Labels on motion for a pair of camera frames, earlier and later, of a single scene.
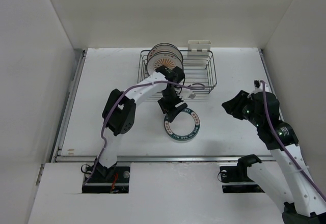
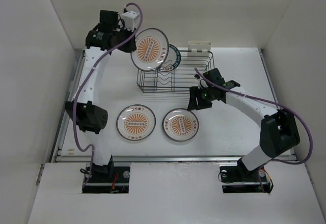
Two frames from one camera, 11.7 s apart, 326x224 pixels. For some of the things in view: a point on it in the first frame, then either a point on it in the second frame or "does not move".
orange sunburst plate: x=165 y=47 → x=180 y=124
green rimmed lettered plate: x=184 y=126 → x=173 y=59
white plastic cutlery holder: x=195 y=45 does not move
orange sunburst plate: x=166 y=58 → x=135 y=122
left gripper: x=166 y=108 → x=130 y=47
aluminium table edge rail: x=165 y=158 does not move
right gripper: x=233 y=105 → x=194 y=91
